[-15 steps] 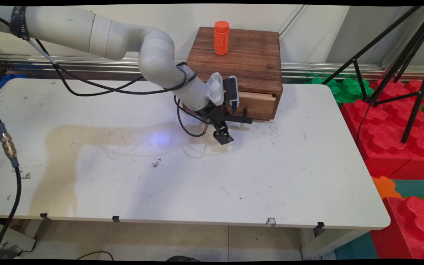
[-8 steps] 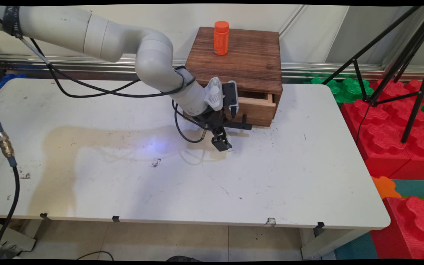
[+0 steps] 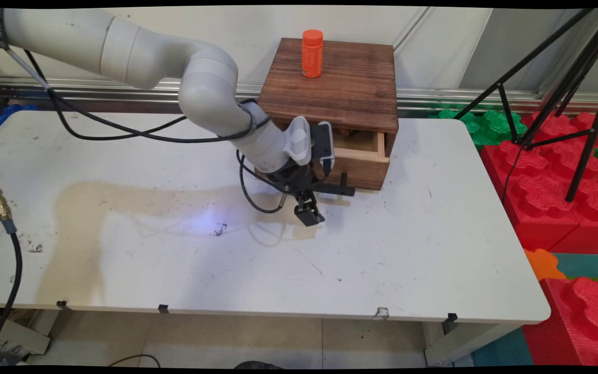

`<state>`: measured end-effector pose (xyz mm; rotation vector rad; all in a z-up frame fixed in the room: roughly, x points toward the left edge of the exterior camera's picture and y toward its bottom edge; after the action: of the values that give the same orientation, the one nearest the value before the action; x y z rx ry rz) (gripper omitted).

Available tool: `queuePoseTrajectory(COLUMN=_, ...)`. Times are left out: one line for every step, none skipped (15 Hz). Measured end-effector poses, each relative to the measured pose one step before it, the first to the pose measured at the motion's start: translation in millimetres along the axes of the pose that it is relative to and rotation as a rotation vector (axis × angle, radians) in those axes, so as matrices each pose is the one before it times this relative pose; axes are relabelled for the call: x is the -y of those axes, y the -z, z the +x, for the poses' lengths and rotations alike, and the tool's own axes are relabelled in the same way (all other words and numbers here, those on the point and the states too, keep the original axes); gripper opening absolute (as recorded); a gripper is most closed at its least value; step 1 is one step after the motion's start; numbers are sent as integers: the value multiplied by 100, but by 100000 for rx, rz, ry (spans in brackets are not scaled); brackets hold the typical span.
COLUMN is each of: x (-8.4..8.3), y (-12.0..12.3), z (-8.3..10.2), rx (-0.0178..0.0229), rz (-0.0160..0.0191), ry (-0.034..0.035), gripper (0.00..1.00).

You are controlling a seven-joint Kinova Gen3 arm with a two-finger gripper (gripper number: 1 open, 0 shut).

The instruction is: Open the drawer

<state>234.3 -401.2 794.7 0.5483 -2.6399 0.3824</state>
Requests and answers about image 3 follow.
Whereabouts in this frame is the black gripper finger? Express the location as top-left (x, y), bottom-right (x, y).
top-left (294, 190), bottom-right (314, 218)
top-left (302, 204), bottom-right (326, 228)

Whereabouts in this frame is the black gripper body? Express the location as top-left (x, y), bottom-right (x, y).
top-left (267, 160), bottom-right (332, 196)

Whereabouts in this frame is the dark blue rectangular object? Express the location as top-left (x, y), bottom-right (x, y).
top-left (324, 172), bottom-right (356, 197)

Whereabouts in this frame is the brown wooden drawer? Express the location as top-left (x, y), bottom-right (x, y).
top-left (325, 129), bottom-right (391, 191)

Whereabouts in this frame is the dark wooden drawer cabinet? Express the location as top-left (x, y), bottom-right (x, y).
top-left (256, 37), bottom-right (399, 156)

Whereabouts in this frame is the orange plastic bottle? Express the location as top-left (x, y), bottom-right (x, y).
top-left (301, 29), bottom-right (324, 79)

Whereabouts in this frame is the large red foam block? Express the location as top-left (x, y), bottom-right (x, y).
top-left (480, 111), bottom-right (598, 255)

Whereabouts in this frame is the orange foam piece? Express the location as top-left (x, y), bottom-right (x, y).
top-left (524, 248), bottom-right (567, 282)

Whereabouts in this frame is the teal foam mat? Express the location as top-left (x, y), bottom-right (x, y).
top-left (553, 252), bottom-right (598, 282)

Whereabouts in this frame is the black tripod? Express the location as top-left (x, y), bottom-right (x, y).
top-left (454, 8), bottom-right (598, 203)

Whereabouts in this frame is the blue foam block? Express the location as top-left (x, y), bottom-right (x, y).
top-left (0, 103), bottom-right (38, 143)

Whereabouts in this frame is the black white-edged wrist camera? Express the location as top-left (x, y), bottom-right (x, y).
top-left (309, 121), bottom-right (336, 173)

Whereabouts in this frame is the black looped gripper cable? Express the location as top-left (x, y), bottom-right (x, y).
top-left (236, 150), bottom-right (288, 214)

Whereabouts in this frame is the white table frame leg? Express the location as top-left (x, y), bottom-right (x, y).
top-left (423, 321), bottom-right (519, 367)
top-left (0, 309), bottom-right (51, 357)

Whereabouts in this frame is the aluminium wall rail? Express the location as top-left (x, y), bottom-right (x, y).
top-left (0, 76), bottom-right (598, 114)

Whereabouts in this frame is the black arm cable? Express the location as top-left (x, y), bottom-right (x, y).
top-left (4, 46), bottom-right (256, 144)

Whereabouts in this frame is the thin black floor cable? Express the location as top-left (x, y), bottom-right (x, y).
top-left (108, 354), bottom-right (161, 368)

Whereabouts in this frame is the black hose with brass coupling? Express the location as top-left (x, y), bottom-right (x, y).
top-left (0, 165), bottom-right (23, 365)

